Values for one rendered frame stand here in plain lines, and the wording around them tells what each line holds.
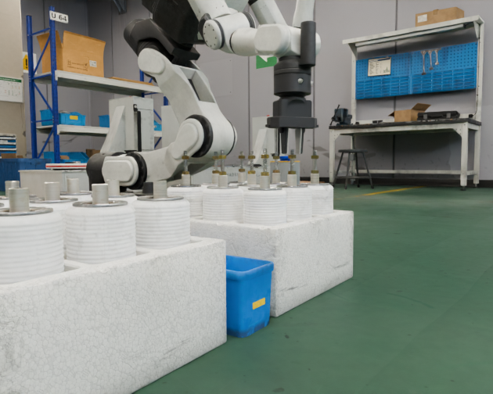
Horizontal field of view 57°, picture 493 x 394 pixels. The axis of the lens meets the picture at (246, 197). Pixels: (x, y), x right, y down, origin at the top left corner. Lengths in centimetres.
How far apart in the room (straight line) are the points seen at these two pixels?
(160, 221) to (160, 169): 95
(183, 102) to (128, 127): 196
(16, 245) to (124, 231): 15
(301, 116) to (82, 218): 61
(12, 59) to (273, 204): 688
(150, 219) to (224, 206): 33
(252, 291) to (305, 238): 23
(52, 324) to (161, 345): 19
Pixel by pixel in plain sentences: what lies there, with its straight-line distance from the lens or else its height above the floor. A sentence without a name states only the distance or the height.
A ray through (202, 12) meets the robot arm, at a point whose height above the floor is 72.
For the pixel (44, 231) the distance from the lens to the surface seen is 58.
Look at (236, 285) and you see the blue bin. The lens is 81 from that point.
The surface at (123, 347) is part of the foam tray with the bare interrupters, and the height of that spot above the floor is 7.
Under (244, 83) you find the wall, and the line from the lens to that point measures 763.
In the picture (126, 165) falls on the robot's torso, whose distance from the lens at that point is 173.
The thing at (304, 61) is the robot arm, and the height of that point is 53.
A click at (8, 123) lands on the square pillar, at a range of 747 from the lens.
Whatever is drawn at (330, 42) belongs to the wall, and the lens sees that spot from 688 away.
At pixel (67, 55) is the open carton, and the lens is 637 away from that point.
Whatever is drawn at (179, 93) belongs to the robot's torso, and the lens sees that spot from 160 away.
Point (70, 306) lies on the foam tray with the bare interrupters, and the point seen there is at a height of 14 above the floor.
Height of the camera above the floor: 31
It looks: 4 degrees down
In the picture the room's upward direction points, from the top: straight up
